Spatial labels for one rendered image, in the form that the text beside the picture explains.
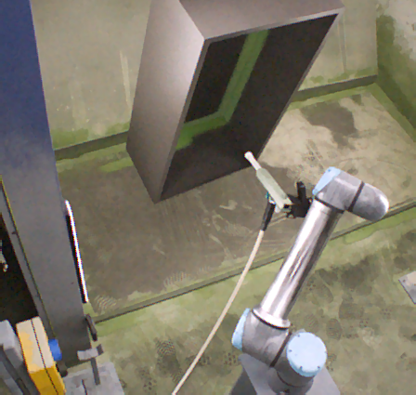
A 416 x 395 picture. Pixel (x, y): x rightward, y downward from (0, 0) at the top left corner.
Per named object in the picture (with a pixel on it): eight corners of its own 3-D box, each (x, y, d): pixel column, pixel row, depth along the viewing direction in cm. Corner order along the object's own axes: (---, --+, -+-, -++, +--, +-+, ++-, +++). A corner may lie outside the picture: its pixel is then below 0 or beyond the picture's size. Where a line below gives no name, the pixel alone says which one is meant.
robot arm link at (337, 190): (266, 372, 180) (367, 182, 168) (223, 348, 184) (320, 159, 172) (272, 357, 195) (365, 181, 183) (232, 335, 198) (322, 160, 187)
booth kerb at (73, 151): (32, 170, 320) (30, 156, 310) (32, 167, 321) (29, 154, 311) (373, 85, 409) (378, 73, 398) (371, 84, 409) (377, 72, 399)
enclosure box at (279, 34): (125, 148, 274) (156, -33, 169) (223, 115, 297) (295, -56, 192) (153, 204, 263) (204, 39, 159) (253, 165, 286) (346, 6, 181)
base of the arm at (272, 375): (321, 387, 196) (329, 378, 189) (279, 406, 190) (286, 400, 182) (298, 345, 206) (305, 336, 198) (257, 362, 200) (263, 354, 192)
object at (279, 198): (277, 245, 225) (294, 199, 215) (267, 244, 223) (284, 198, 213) (241, 190, 265) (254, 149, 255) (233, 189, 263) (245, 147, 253)
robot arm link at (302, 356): (305, 393, 184) (319, 379, 170) (265, 372, 188) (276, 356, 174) (321, 360, 193) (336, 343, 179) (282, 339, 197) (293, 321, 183)
